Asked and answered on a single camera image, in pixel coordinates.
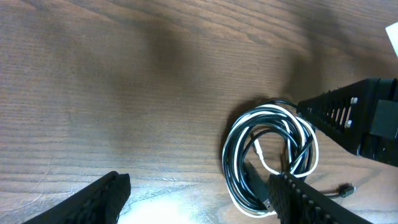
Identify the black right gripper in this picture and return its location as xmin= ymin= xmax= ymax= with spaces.
xmin=297 ymin=78 xmax=397 ymax=167

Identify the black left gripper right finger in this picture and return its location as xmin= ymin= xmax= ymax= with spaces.
xmin=267 ymin=173 xmax=370 ymax=224

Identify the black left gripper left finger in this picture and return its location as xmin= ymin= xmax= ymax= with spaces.
xmin=26 ymin=171 xmax=131 ymax=224

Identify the black USB cable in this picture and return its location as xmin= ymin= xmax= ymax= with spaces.
xmin=221 ymin=98 xmax=356 ymax=212

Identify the white USB cable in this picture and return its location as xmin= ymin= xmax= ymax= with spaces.
xmin=221 ymin=104 xmax=320 ymax=218

